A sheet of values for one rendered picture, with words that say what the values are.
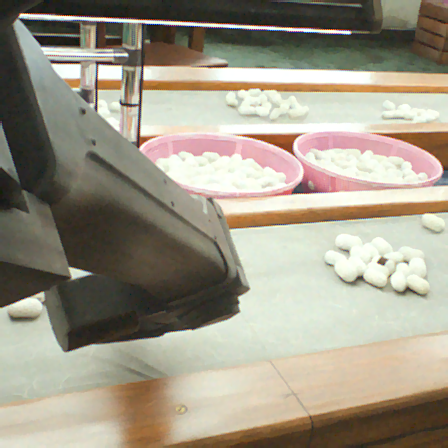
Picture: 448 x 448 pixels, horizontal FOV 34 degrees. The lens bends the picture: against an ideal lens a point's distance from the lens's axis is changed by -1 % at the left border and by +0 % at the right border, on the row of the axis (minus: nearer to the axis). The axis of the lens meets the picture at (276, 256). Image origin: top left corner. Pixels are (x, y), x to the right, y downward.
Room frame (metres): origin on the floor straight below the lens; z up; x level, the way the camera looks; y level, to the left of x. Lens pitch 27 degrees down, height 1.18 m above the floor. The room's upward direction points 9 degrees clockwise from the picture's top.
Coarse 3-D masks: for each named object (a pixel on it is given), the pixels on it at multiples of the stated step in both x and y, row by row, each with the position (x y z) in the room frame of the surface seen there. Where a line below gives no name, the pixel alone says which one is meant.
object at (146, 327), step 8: (144, 320) 0.53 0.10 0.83; (176, 320) 0.58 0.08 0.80; (144, 328) 0.55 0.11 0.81; (152, 328) 0.55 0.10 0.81; (160, 328) 0.57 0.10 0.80; (168, 328) 0.57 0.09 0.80; (176, 328) 0.58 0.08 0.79; (184, 328) 0.58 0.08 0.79; (120, 336) 0.55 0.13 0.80; (128, 336) 0.55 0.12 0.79; (136, 336) 0.56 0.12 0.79
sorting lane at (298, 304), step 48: (240, 240) 0.90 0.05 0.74; (288, 240) 0.92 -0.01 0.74; (432, 240) 0.99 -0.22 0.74; (288, 288) 0.78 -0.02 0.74; (336, 288) 0.80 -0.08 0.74; (384, 288) 0.82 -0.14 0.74; (432, 288) 0.84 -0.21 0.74; (0, 336) 0.60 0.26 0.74; (48, 336) 0.61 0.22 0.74; (192, 336) 0.65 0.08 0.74; (240, 336) 0.66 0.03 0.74; (288, 336) 0.68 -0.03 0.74; (336, 336) 0.69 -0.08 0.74; (384, 336) 0.71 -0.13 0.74; (0, 384) 0.53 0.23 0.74; (48, 384) 0.54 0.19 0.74; (96, 384) 0.55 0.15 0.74
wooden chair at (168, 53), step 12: (168, 24) 3.37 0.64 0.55; (96, 36) 3.08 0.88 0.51; (168, 36) 3.37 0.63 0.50; (108, 48) 3.10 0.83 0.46; (156, 48) 3.24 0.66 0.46; (168, 48) 3.28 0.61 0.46; (180, 48) 3.31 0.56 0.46; (156, 60) 3.04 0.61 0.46; (168, 60) 3.07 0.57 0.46; (180, 60) 3.10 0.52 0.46; (192, 60) 3.13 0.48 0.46; (204, 60) 3.16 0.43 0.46; (216, 60) 3.18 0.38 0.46
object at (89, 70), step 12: (84, 24) 1.12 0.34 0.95; (96, 24) 1.13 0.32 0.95; (84, 36) 1.12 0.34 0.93; (84, 72) 1.12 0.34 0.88; (96, 72) 1.13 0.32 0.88; (84, 84) 1.12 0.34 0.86; (96, 84) 1.13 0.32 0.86; (84, 96) 1.12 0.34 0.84; (96, 96) 1.13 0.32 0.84; (96, 108) 1.13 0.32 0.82
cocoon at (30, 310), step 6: (24, 300) 0.64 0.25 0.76; (30, 300) 0.64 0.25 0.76; (36, 300) 0.64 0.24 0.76; (12, 306) 0.63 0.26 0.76; (18, 306) 0.63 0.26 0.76; (24, 306) 0.63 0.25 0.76; (30, 306) 0.63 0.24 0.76; (36, 306) 0.64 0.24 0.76; (12, 312) 0.63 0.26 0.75; (18, 312) 0.63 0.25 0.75; (24, 312) 0.63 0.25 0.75; (30, 312) 0.63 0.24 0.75; (36, 312) 0.63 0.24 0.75
